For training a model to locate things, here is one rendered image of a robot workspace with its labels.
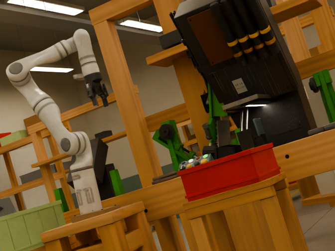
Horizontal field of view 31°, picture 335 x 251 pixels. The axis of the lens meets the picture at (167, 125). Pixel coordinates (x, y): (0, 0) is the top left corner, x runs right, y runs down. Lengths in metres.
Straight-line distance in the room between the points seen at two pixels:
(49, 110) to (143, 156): 0.93
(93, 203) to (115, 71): 1.13
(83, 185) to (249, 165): 0.69
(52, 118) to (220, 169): 0.74
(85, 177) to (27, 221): 0.37
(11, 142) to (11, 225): 5.97
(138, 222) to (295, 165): 0.67
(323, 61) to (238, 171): 1.10
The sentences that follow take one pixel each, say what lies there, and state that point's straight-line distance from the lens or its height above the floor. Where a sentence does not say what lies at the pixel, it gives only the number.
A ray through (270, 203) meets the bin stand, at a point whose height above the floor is 0.72.
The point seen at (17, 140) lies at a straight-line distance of 8.48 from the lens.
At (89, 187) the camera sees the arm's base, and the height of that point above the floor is 0.97.
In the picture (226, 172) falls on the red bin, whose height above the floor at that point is 0.86.
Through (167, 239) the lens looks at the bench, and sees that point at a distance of 3.34.
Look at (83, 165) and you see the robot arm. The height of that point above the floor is 1.06.
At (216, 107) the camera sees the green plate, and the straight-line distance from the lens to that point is 2.77.
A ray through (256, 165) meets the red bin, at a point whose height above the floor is 0.86.
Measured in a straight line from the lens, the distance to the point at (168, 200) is 2.63.
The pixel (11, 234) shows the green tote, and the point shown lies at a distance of 2.61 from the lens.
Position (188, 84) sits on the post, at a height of 1.35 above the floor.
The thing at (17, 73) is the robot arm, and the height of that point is 1.51.
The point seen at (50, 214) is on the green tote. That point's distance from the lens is 2.75.
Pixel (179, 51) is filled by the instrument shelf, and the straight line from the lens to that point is 3.10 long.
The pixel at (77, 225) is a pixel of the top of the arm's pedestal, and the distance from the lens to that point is 2.35.
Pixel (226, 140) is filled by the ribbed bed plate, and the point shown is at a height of 1.00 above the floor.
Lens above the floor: 0.90
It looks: 5 degrees up
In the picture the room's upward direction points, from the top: 17 degrees counter-clockwise
